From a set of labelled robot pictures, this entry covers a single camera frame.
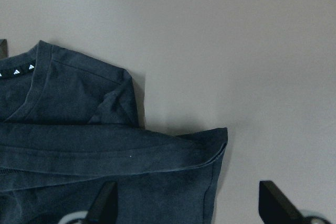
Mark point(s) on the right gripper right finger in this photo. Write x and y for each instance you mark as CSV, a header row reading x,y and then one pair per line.
x,y
274,206

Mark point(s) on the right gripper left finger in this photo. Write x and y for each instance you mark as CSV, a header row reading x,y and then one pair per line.
x,y
104,209

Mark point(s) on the black printed t-shirt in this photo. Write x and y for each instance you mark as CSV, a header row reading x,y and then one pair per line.
x,y
69,125

